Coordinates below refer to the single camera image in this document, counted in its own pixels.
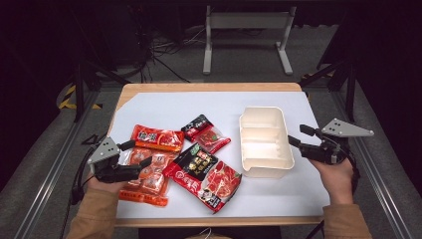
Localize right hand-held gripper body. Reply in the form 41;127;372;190
299;118;375;166

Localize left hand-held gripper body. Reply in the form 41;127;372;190
87;135;144;184

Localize clear packet of orange cubes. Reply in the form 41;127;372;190
117;146;179;208

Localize orange red seasoning packet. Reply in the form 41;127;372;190
130;123;186;153

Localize white divided container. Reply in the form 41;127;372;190
238;106;296;179

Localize person's left hand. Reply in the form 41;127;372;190
87;176;129;195

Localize person's right hand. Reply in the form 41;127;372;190
310;156;355;206

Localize black tripod stand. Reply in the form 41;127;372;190
70;59;131;124
299;59;358;122

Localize large black red packet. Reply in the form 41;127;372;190
161;142;244;214

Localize yellow black striped tape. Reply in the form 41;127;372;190
58;84;103;111

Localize small black red packet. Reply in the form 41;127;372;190
180;114;233;155

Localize white metal stand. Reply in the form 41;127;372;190
202;4;298;76

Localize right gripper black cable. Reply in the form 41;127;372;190
343;154;362;194

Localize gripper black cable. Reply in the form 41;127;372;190
69;145;98;207
343;154;362;194

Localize aluminium rail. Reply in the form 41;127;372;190
13;89;102;239
330;89;416;239

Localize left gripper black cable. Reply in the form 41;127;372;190
69;145;98;207

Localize black floor cables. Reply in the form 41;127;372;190
125;23;207;85

